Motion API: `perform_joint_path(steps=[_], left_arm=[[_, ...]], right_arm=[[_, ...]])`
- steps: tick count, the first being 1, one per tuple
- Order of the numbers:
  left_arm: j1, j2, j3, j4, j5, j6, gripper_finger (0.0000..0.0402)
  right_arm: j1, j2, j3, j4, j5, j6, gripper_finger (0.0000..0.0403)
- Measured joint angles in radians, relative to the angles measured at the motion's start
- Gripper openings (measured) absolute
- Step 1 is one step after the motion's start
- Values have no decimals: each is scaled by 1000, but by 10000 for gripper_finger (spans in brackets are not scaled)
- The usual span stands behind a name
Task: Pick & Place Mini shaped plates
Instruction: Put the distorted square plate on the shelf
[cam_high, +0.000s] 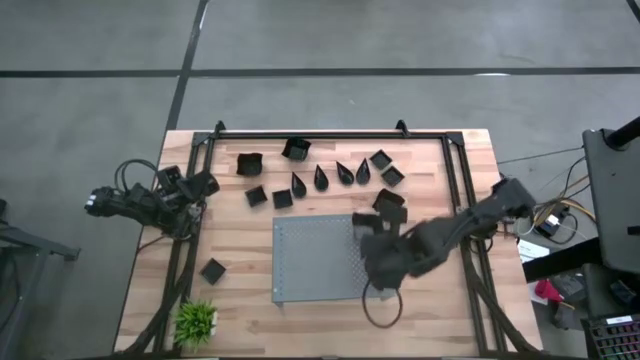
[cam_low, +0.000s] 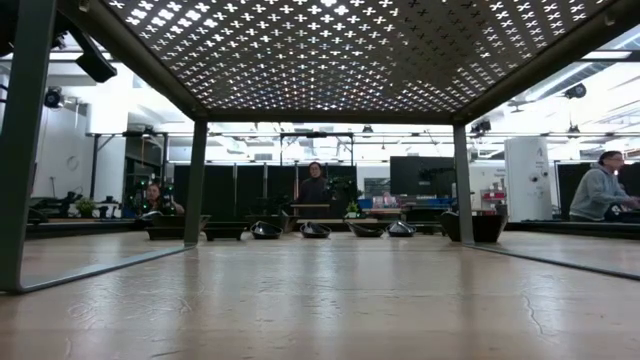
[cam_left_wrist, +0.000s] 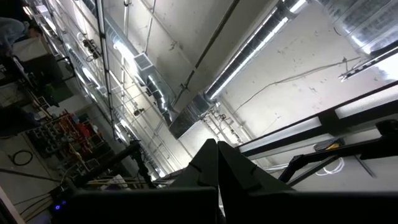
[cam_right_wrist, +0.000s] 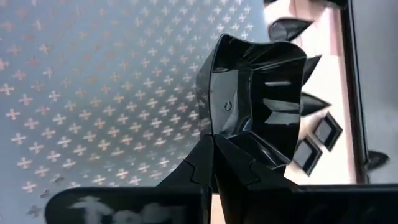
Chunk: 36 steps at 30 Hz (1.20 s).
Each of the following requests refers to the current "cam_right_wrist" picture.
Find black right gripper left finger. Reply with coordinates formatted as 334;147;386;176
156;133;216;224

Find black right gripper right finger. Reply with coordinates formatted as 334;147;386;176
215;135;299;224

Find black wavy square mini plate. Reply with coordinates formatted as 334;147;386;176
195;33;308;175

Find black glossy rounded object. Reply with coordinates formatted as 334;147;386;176
366;150;391;171

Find grey perforated metal shelf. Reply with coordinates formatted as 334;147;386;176
0;0;271;224

